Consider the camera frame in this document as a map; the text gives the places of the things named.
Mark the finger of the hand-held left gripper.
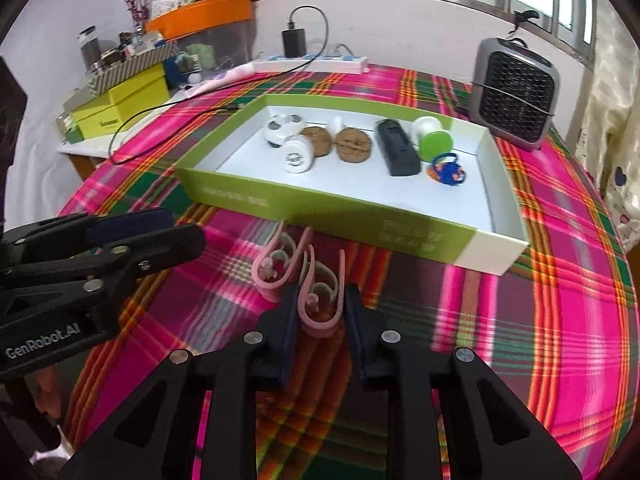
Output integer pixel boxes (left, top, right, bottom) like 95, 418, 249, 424
10, 224, 207, 295
0, 209, 176, 257

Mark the brown walnut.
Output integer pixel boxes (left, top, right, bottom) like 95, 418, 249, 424
334, 128, 376, 163
301, 126, 333, 157

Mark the clear bin with orange lid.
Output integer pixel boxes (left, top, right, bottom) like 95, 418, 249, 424
145, 0, 256, 86

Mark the small white ribbed jar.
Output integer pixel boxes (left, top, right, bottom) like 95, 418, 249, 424
284, 136, 316, 175

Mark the black window latch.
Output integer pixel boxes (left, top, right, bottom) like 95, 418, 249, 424
510, 9, 541, 36

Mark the black charger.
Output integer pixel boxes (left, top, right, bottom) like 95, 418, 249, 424
281, 29, 307, 58

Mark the black rectangular gadget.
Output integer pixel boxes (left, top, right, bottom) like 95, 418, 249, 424
376, 118, 420, 177

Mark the white power strip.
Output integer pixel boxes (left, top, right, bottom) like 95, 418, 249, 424
250, 54, 369, 76

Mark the yellow-green shoebox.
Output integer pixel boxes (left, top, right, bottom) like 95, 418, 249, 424
70, 62, 171, 140

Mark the pink tube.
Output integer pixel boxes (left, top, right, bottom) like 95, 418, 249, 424
192, 62, 256, 96

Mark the dark glass jar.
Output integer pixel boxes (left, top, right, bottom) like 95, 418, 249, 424
77, 27, 101, 68

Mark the orange and blue ring toy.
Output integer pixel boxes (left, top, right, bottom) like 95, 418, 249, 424
426, 152, 468, 187

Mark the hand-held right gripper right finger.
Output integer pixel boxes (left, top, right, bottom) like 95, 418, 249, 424
344, 282, 583, 480

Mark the grey desktop heater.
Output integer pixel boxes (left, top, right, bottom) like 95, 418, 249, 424
467, 37, 562, 152

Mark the pink plastic clip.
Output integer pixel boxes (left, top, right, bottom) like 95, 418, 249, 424
297, 245, 348, 339
251, 220, 313, 303

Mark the green cardboard box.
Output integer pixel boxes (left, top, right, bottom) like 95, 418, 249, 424
172, 92, 530, 277

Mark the black charging cable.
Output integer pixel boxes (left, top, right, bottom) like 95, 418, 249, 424
108, 6, 331, 166

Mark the cream heart-print curtain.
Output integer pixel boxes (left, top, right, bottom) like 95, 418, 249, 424
575, 10, 640, 256

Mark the white panda-face gadget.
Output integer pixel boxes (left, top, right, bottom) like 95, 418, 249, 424
262, 114, 307, 150

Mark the pink and green plaid tablecloth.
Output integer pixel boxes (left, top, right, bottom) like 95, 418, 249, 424
57, 62, 640, 480

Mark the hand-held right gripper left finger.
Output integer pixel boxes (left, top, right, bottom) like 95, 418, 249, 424
57, 282, 301, 480

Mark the grey zigzag-pattern box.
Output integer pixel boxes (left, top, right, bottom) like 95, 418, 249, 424
82, 40, 181, 98

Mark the green and white stamp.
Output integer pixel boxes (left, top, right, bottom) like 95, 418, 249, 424
411, 116, 454, 163

